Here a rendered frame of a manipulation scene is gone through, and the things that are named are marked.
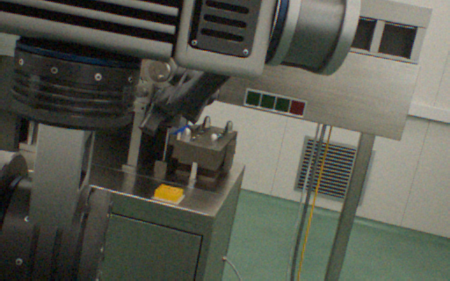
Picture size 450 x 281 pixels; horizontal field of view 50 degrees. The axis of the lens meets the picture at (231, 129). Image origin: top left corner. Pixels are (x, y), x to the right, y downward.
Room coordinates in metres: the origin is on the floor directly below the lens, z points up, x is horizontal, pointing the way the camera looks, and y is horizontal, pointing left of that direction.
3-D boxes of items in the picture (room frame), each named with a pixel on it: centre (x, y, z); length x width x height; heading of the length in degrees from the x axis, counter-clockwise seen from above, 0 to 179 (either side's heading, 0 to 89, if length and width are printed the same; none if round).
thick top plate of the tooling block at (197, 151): (1.78, 0.08, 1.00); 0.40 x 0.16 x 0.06; 172
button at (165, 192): (1.39, 0.15, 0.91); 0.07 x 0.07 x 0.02; 82
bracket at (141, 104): (1.61, 0.32, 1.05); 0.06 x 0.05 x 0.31; 172
